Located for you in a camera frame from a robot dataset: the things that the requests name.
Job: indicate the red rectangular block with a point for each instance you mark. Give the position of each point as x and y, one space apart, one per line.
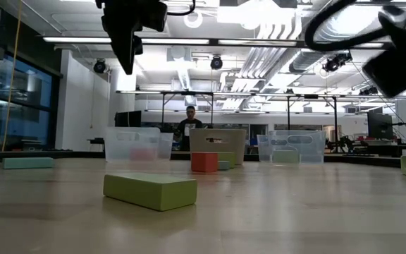
143 154

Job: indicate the small red block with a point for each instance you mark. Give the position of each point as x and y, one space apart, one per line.
204 162

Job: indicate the teal rectangular block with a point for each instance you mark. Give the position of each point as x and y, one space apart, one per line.
28 163
224 165

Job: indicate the background black robot arm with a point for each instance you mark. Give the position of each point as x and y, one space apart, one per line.
345 143

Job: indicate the black hanging spotlight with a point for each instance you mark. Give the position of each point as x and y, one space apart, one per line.
99 66
216 62
335 63
368 91

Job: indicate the white light strip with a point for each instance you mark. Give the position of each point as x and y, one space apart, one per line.
175 41
83 40
368 45
257 42

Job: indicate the black computer monitor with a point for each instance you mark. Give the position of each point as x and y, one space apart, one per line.
128 119
380 126

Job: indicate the clear plastic bin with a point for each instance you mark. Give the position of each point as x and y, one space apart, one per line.
197 144
118 141
315 148

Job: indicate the small dark side table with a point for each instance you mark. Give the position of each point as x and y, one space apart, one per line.
97 140

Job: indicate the person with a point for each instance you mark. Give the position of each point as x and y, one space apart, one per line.
190 127

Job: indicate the large dark window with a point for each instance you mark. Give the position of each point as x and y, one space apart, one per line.
23 88

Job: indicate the middle clear plastic bin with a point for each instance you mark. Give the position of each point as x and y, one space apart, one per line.
197 144

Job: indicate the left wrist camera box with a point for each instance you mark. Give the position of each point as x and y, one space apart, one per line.
153 16

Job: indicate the black background rig frame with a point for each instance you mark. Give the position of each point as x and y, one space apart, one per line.
163 109
335 120

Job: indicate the black overhead frame bar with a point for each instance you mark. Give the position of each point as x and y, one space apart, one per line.
213 42

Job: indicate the silver ventilation duct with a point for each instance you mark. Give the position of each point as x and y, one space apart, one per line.
305 60

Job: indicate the black aluminium table frame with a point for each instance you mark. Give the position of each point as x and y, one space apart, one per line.
48 154

